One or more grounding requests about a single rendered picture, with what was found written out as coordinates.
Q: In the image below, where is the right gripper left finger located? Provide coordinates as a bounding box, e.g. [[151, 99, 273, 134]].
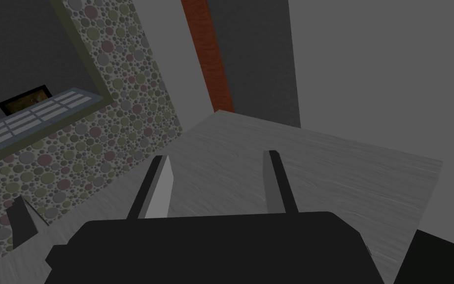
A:
[[126, 154, 175, 220]]

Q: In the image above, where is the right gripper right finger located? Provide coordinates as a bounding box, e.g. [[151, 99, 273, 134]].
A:
[[262, 149, 300, 216]]

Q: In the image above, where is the grey wooden table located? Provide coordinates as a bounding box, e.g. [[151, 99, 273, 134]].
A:
[[0, 110, 444, 284]]

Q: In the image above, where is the dark grey flat block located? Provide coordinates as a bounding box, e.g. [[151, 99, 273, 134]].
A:
[[5, 194, 50, 250]]

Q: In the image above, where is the grey-framed window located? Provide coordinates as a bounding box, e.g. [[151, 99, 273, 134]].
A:
[[0, 87, 104, 163]]

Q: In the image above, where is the dark picture with black frame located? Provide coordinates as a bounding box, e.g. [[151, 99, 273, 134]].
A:
[[0, 84, 54, 117]]

